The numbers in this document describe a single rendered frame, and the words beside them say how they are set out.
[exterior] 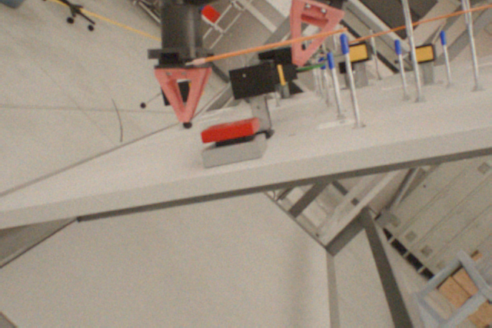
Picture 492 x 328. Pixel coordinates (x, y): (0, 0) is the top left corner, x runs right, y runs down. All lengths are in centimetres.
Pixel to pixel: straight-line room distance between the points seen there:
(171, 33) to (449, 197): 721
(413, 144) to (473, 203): 738
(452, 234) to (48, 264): 735
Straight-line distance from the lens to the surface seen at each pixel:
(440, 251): 787
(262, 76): 63
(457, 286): 821
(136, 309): 73
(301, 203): 169
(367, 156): 41
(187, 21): 65
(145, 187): 44
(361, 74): 124
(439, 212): 774
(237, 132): 44
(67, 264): 71
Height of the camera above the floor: 121
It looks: 12 degrees down
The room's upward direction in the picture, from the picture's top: 42 degrees clockwise
